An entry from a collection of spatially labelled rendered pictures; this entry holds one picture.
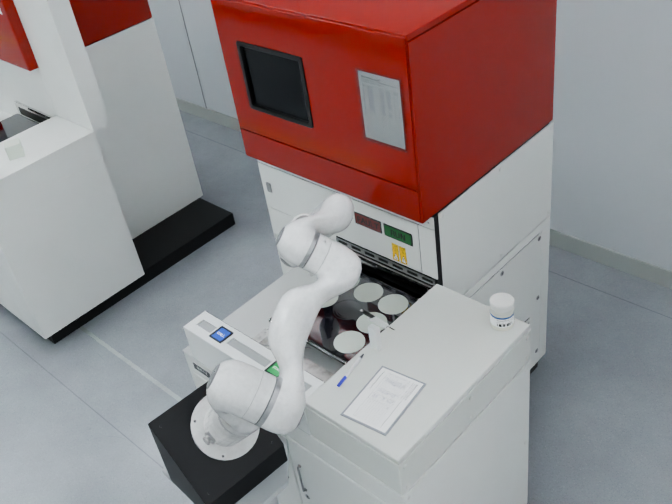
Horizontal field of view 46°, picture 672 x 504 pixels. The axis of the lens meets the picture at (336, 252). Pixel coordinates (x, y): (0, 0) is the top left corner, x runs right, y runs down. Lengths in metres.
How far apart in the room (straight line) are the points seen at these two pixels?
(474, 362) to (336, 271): 0.56
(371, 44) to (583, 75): 1.73
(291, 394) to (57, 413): 2.25
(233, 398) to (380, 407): 0.53
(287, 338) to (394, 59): 0.79
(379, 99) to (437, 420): 0.89
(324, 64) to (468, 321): 0.87
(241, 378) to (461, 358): 0.75
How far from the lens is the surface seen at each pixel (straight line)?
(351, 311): 2.59
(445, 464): 2.31
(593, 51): 3.68
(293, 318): 1.87
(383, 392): 2.22
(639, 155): 3.79
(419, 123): 2.21
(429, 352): 2.32
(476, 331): 2.38
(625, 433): 3.42
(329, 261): 1.94
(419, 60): 2.15
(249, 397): 1.81
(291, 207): 2.91
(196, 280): 4.39
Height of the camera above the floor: 2.60
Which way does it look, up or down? 37 degrees down
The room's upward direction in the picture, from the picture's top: 10 degrees counter-clockwise
